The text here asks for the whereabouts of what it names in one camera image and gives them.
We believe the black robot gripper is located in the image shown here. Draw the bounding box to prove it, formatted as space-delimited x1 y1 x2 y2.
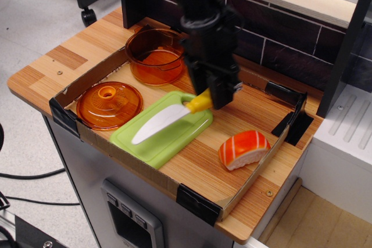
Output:
181 12 243 110

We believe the yellow handled white toy knife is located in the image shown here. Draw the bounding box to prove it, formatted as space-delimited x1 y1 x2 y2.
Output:
131 88 213 145

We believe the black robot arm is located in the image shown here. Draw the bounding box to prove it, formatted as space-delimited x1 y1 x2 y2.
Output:
177 0 242 109

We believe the cardboard fence with black tape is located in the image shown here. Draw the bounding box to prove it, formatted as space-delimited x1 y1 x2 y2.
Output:
49 49 317 229

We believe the green plastic cutting board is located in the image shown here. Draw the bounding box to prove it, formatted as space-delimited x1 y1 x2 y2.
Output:
110 91 213 169

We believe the orange transparent toy pot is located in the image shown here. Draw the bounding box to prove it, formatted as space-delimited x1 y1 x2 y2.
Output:
125 25 185 86

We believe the salmon nigiri sushi toy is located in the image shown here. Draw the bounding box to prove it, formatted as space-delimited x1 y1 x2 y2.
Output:
218 130 271 171

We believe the orange transparent pot lid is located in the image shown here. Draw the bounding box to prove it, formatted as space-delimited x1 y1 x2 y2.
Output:
76 81 143 131

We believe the white toy sink unit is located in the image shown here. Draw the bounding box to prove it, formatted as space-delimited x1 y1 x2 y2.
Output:
299 85 371 222

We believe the grey toy oven front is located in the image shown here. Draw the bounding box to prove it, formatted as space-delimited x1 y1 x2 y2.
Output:
101 180 165 247

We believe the black vertical post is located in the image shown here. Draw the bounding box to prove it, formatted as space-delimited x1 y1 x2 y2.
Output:
317 0 371 118

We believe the black floor cable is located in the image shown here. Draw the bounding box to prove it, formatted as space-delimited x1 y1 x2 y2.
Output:
0 167 80 206

